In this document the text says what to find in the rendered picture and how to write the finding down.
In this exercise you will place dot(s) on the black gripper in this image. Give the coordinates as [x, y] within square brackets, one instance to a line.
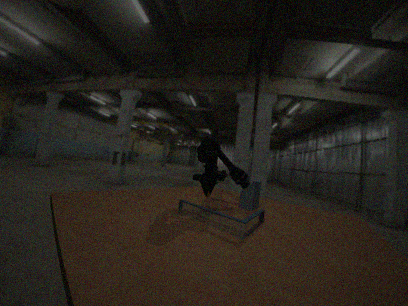
[207, 183]

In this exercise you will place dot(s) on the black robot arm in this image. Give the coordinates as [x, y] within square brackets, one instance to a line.
[205, 156]

